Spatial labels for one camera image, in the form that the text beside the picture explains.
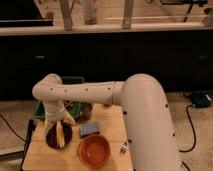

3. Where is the small metal cup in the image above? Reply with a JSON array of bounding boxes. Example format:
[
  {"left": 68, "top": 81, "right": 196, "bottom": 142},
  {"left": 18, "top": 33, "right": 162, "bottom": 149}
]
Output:
[{"left": 80, "top": 103, "right": 93, "bottom": 122}]

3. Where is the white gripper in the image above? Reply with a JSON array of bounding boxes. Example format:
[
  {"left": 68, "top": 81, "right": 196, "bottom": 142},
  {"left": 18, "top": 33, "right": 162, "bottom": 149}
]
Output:
[{"left": 43, "top": 101, "right": 76, "bottom": 134}]

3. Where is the black cable on floor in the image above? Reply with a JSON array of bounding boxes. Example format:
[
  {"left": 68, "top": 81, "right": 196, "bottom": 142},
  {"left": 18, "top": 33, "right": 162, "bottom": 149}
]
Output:
[{"left": 179, "top": 104, "right": 198, "bottom": 171}]

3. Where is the blue sponge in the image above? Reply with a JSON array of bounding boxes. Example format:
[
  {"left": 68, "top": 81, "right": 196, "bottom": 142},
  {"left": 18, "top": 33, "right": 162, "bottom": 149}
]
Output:
[{"left": 79, "top": 123, "right": 100, "bottom": 138}]

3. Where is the silver fork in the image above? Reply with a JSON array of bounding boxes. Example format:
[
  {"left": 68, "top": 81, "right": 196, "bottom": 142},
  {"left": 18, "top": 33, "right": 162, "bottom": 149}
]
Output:
[{"left": 120, "top": 141, "right": 128, "bottom": 154}]

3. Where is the green plastic tray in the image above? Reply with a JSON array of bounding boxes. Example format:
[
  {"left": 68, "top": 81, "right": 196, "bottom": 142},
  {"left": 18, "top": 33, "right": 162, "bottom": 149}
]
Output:
[{"left": 34, "top": 76, "right": 84, "bottom": 120}]

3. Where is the yellow banana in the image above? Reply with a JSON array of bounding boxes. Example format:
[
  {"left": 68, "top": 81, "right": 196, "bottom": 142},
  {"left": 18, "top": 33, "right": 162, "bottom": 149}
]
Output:
[{"left": 56, "top": 121, "right": 65, "bottom": 148}]

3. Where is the blue object on floor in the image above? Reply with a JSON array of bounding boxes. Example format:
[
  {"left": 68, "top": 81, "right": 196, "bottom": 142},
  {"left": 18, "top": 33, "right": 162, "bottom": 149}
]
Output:
[{"left": 190, "top": 92, "right": 212, "bottom": 108}]

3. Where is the black cable at left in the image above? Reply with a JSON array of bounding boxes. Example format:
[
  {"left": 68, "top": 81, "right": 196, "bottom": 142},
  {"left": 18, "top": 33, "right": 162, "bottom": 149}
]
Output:
[{"left": 0, "top": 113, "right": 27, "bottom": 143}]

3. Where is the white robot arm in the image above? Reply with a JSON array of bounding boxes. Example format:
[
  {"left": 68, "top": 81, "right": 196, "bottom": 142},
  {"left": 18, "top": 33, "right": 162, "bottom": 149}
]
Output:
[{"left": 32, "top": 74, "right": 182, "bottom": 171}]

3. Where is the dark purple bowl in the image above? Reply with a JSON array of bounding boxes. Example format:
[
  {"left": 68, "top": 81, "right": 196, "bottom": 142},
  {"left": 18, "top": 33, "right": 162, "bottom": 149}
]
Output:
[{"left": 46, "top": 121, "right": 73, "bottom": 149}]

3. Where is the orange bowl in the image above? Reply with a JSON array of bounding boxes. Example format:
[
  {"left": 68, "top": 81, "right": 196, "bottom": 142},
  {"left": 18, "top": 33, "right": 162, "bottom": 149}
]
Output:
[{"left": 77, "top": 134, "right": 111, "bottom": 169}]

